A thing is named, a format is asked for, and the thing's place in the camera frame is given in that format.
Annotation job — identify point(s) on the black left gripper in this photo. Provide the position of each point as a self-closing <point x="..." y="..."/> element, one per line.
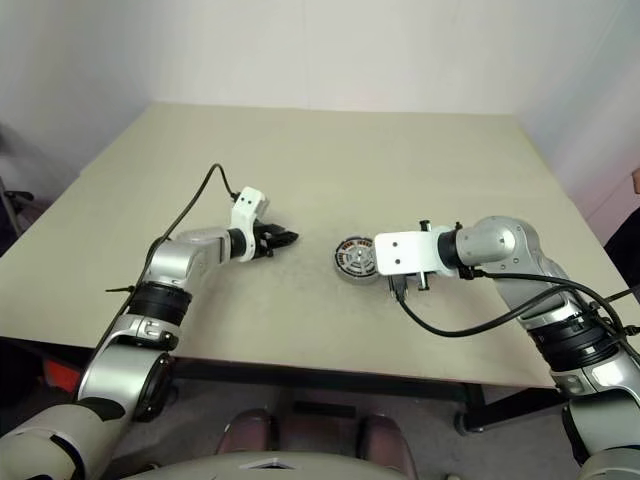
<point x="264" y="240"/>

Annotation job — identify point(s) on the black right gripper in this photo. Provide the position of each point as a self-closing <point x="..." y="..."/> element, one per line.
<point x="398" y="287"/>

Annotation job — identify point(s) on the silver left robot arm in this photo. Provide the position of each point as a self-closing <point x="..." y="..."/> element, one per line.
<point x="170" y="260"/>

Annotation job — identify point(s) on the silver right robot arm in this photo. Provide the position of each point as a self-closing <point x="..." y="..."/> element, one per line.
<point x="500" y="245"/>

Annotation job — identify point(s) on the round motor housing copper windings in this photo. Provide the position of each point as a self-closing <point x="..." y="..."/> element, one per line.
<point x="355" y="280"/>

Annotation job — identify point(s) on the black zip tie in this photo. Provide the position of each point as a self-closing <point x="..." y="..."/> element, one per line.
<point x="120" y="289"/>

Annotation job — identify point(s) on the person in dark clothing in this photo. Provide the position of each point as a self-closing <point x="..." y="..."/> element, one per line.
<point x="627" y="245"/>

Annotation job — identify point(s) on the red object under table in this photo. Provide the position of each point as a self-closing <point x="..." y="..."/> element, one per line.
<point x="60" y="377"/>

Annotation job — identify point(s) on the dark background chair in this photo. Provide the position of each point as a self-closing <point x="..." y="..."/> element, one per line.
<point x="17" y="205"/>

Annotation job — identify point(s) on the grey robot torso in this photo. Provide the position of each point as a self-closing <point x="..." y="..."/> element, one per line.
<point x="30" y="445"/>

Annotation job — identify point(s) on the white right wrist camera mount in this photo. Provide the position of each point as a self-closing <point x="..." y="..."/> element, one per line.
<point x="405" y="252"/>

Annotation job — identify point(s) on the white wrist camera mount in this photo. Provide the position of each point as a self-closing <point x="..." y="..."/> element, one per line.
<point x="405" y="252"/>
<point x="247" y="210"/>

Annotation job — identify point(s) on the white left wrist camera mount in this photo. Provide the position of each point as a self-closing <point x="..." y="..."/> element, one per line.
<point x="247" y="210"/>

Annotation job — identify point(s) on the black table frame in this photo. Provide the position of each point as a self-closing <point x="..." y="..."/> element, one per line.
<point x="300" y="377"/>

